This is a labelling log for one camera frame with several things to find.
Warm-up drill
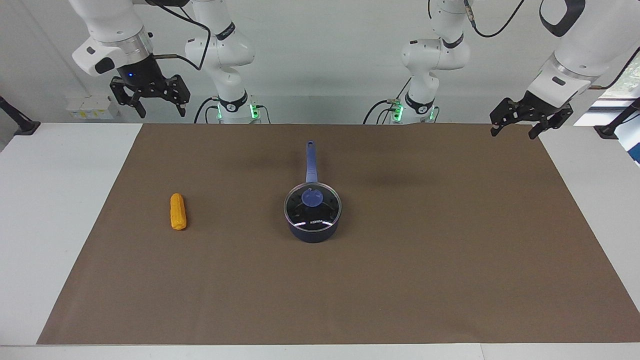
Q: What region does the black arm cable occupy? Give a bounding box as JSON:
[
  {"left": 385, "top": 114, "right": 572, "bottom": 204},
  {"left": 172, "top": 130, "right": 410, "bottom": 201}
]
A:
[
  {"left": 427, "top": 0, "right": 640, "bottom": 92},
  {"left": 145, "top": 0, "right": 211, "bottom": 71}
]

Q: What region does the yellow corn cob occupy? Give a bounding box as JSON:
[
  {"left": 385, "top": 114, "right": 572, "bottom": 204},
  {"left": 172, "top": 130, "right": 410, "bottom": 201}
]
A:
[{"left": 170, "top": 193, "right": 188, "bottom": 231}]

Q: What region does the brown table mat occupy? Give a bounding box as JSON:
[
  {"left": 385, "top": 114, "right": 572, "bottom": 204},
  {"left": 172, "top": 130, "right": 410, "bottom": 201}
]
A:
[{"left": 36, "top": 123, "right": 640, "bottom": 346}]

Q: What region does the glass lid with blue knob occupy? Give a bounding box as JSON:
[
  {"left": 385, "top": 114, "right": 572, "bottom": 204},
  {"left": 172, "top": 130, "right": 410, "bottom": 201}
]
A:
[{"left": 284, "top": 182, "right": 343, "bottom": 233}]

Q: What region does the dark pot with blue handle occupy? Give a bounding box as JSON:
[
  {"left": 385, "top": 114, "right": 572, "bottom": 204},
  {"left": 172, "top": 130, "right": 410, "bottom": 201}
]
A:
[{"left": 283, "top": 140, "right": 344, "bottom": 244}]

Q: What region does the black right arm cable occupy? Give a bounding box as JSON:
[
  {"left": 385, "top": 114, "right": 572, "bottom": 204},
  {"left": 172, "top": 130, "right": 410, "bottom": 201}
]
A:
[{"left": 145, "top": 0, "right": 211, "bottom": 71}]

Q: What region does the black left base cable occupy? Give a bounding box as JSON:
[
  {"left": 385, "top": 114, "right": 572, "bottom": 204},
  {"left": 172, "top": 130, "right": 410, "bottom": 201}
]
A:
[{"left": 363, "top": 77, "right": 416, "bottom": 125}]

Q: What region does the black right base cable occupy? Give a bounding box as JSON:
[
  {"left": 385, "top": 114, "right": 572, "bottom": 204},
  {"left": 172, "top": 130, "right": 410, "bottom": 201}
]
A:
[{"left": 194, "top": 96, "right": 272, "bottom": 125}]

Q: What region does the black clamp mount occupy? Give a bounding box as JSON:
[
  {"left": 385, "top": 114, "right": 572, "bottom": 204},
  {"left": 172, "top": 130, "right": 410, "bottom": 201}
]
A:
[
  {"left": 594, "top": 97, "right": 640, "bottom": 140},
  {"left": 0, "top": 95, "right": 42, "bottom": 137}
]

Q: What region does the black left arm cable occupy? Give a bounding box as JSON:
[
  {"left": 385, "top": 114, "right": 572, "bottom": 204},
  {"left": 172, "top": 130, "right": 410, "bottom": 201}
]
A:
[{"left": 427, "top": 0, "right": 640, "bottom": 92}]

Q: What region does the white wall socket box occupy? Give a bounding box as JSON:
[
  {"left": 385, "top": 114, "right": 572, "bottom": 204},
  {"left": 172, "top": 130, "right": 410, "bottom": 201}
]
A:
[{"left": 66, "top": 95, "right": 121, "bottom": 121}]

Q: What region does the window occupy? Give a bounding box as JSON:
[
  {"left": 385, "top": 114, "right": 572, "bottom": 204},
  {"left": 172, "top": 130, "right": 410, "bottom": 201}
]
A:
[{"left": 574, "top": 47, "right": 640, "bottom": 127}]

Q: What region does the black base cable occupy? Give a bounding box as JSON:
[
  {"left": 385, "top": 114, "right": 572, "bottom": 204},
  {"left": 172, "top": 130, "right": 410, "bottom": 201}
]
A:
[
  {"left": 194, "top": 96, "right": 272, "bottom": 125},
  {"left": 363, "top": 77, "right": 416, "bottom": 125}
]

